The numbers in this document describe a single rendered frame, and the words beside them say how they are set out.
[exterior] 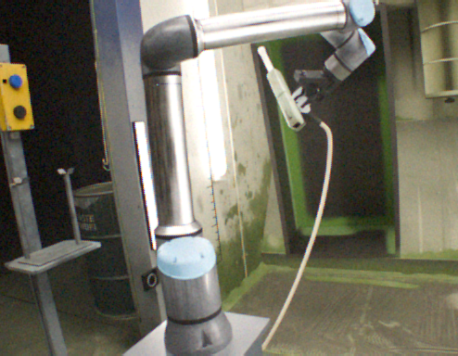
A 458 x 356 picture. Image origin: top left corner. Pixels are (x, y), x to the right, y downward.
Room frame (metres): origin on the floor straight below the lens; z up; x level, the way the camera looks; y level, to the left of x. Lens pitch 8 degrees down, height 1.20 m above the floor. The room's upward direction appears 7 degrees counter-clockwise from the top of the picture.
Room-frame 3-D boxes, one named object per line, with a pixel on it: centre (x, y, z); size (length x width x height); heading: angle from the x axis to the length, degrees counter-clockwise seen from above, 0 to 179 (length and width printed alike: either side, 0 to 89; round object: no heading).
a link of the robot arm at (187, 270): (0.92, 0.14, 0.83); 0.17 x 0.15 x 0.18; 14
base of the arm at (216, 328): (0.91, 0.14, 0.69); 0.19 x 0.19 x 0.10
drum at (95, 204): (2.54, 0.85, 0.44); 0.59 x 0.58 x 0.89; 42
